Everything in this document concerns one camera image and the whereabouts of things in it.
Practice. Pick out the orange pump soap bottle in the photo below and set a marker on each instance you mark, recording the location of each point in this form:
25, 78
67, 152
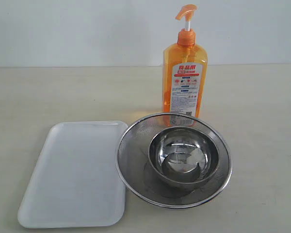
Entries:
184, 70

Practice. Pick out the stainless steel bowl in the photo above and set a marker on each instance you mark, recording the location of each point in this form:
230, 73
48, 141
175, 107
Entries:
183, 157

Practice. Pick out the steel mesh strainer basket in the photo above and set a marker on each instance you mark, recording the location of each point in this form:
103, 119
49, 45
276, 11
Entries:
135, 171

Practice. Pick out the white rectangular plastic tray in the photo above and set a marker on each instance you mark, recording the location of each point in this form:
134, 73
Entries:
75, 182

